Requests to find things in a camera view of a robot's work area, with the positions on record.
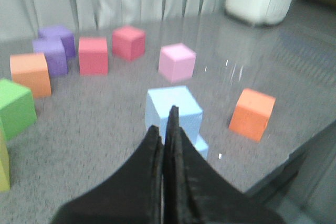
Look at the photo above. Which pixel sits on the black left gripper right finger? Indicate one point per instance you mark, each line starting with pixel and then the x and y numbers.
pixel 195 193

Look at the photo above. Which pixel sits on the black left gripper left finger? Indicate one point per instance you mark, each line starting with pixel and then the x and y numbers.
pixel 131 195

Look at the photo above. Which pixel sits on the damaged orange foam cube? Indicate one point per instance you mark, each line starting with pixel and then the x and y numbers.
pixel 252 113

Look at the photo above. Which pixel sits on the pink foam cube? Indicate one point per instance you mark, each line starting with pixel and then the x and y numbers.
pixel 176 62

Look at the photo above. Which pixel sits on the yellow foam cube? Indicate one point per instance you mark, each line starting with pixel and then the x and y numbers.
pixel 5 173

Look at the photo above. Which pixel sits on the green foam cube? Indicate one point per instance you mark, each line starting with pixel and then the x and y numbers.
pixel 17 108

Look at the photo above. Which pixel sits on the red foam cube left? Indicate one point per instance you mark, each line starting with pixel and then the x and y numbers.
pixel 93 56

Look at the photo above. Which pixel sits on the red foam cube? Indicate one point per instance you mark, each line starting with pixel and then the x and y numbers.
pixel 93 56
pixel 128 42

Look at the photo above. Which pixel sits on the red foam cube right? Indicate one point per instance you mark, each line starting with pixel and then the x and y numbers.
pixel 128 42

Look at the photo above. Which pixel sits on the orange foam cube rear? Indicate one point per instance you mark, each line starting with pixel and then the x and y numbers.
pixel 31 70

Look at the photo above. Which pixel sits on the purple foam cube front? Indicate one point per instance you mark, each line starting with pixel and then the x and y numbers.
pixel 55 55

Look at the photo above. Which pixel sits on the purple foam cube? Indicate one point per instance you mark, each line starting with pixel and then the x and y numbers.
pixel 55 55
pixel 64 34

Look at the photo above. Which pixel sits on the purple foam cube rear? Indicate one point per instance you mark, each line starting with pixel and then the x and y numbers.
pixel 64 34

